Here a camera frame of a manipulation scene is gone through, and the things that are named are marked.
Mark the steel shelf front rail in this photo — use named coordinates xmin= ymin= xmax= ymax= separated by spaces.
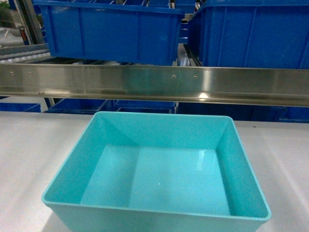
xmin=0 ymin=64 xmax=309 ymax=107

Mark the blue bin upper left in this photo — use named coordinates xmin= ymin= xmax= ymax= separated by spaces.
xmin=34 ymin=0 xmax=184 ymax=66

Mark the teal plastic bin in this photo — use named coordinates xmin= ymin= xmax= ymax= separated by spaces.
xmin=42 ymin=112 xmax=271 ymax=232

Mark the blue bin upper right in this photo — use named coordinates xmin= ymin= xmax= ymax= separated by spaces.
xmin=188 ymin=0 xmax=309 ymax=69

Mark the blue bin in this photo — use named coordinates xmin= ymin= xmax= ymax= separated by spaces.
xmin=34 ymin=0 xmax=184 ymax=66
xmin=188 ymin=0 xmax=309 ymax=69

